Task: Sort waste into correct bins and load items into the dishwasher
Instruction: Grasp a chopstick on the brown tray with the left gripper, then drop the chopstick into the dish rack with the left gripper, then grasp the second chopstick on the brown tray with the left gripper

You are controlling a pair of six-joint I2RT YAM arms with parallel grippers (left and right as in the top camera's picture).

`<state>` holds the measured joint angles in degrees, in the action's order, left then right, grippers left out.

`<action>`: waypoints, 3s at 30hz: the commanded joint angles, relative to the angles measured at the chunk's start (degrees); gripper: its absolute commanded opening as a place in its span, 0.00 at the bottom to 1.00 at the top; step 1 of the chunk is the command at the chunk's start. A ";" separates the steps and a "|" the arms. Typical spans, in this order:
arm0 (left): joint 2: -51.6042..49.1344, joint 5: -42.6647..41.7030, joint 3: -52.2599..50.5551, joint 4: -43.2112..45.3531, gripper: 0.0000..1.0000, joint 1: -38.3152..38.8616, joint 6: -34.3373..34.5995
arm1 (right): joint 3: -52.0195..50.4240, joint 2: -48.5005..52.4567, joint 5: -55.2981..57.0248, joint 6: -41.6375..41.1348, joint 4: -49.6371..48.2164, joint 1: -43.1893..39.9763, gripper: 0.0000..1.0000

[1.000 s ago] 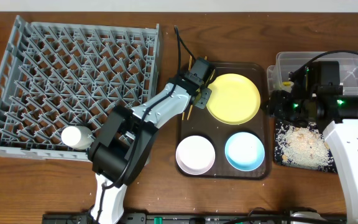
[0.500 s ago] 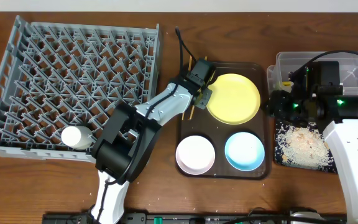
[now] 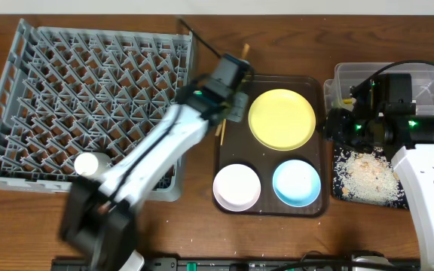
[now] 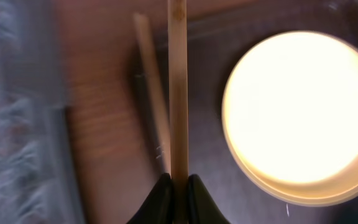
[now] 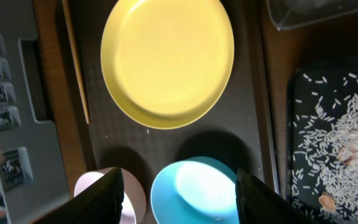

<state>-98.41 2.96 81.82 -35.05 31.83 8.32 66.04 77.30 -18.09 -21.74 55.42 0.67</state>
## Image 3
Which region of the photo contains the light blue small bowl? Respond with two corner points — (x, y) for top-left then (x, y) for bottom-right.
(272, 160), (321, 208)

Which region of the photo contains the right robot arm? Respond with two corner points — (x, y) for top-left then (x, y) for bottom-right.
(322, 73), (434, 270)

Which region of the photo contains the black flat waste tray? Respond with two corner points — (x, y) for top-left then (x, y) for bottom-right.
(332, 142), (410, 210)

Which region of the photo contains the green snack wrapper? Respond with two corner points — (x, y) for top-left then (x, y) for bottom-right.
(343, 98), (354, 105)

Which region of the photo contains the clear plastic waste bin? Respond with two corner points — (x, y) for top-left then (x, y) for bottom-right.
(323, 62), (434, 115)

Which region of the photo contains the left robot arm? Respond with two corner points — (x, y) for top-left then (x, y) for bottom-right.
(60, 53), (255, 270)

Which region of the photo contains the black rail at table edge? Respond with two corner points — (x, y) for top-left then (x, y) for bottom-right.
(50, 250), (421, 271)

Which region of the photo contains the yellow round plate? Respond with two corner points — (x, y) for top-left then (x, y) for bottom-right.
(248, 89), (316, 151)

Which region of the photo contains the grey plastic dish rack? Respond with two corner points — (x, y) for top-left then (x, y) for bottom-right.
(0, 20), (196, 193)

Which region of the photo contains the pink small bowl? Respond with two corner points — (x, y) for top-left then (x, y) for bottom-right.
(212, 163), (261, 212)

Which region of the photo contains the spilled rice pile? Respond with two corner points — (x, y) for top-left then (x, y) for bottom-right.
(333, 146), (402, 204)

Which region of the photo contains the white cup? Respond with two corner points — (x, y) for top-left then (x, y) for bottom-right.
(74, 152), (113, 179)

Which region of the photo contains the dark brown serving tray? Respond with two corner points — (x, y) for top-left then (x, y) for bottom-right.
(214, 75), (330, 218)

